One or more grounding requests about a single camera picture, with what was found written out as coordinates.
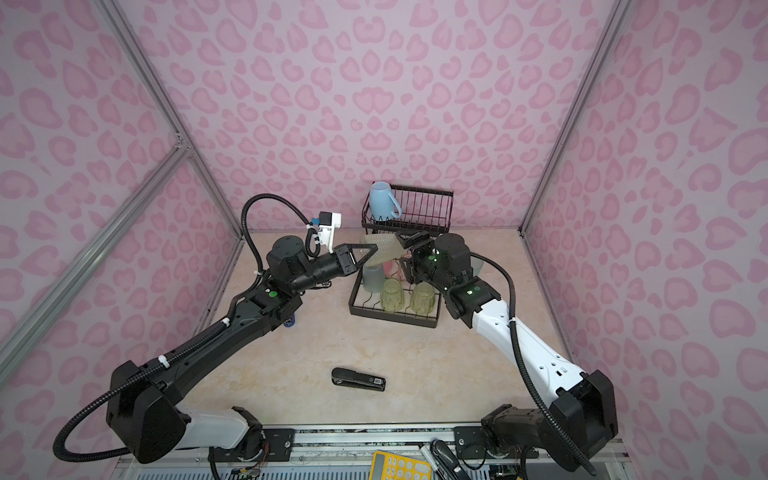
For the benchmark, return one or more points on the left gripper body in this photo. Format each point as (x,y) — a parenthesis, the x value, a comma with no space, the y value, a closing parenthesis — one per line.
(337,265)

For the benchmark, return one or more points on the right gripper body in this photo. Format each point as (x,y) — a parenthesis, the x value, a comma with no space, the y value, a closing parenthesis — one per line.
(426,265)

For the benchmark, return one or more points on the teal textured cup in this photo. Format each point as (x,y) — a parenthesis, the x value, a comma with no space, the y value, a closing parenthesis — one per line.
(476,264)
(373,278)

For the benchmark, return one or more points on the clear pink plastic cup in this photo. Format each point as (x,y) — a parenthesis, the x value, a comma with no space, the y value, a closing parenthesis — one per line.
(394,270)

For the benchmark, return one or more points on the white mug blue handle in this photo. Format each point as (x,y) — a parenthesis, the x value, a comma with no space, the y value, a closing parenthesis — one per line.
(382,202)

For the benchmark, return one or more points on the green cup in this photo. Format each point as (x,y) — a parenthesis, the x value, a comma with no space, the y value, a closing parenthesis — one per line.
(389,248)
(422,299)
(392,295)

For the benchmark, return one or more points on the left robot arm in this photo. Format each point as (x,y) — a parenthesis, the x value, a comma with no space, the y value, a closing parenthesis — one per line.
(147,416)

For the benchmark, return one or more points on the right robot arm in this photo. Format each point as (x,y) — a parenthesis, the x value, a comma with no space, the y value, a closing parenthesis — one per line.
(574,414)

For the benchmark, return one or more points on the black stapler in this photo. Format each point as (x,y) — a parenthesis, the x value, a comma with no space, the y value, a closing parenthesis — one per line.
(352,379)

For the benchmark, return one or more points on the yellow calculator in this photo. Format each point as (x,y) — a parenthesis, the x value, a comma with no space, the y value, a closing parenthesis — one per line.
(390,466)

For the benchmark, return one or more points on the black wire dish rack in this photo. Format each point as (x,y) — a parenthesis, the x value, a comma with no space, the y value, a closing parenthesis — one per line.
(423,209)

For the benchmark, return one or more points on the black tool front rail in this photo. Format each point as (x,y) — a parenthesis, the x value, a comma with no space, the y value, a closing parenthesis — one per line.
(448,463)

